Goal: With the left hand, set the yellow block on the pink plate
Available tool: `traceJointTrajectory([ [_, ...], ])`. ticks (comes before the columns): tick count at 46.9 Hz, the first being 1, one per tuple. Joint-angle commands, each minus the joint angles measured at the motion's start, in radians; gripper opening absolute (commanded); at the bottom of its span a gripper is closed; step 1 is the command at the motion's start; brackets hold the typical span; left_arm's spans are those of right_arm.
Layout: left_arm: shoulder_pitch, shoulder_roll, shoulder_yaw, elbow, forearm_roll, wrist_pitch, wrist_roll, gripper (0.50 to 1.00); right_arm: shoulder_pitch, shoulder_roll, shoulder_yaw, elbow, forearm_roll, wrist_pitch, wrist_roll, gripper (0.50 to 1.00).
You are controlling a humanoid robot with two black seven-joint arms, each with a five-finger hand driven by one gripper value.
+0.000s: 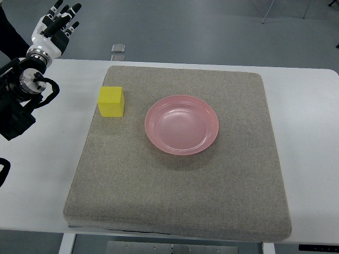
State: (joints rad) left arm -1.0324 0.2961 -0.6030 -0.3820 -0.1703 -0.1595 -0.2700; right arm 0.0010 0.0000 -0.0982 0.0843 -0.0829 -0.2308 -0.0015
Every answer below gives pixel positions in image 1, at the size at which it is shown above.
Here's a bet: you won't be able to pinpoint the clear plastic floor box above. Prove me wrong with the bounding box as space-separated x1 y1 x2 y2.
111 44 126 53

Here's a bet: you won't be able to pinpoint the black label strip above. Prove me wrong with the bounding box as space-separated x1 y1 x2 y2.
298 244 338 253

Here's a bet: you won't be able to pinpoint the yellow foam block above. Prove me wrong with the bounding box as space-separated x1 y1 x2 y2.
97 86 125 117

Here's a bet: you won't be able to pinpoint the metal table frame crossbar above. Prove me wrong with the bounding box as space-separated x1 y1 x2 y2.
106 241 239 254

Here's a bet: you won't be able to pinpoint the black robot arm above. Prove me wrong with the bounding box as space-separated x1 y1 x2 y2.
1 56 60 141

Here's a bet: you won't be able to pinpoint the black cable loop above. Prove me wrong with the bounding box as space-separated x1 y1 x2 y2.
0 157 12 188

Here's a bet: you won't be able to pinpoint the chair legs in background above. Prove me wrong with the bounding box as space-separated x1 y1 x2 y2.
261 1 338 24

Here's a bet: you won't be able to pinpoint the beige fabric cushion mat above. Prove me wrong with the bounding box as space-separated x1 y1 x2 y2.
64 66 292 242

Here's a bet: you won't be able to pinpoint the pink plate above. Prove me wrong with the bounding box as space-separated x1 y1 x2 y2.
145 95 219 156

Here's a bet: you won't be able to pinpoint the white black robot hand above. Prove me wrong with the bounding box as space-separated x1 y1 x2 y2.
26 1 82 64

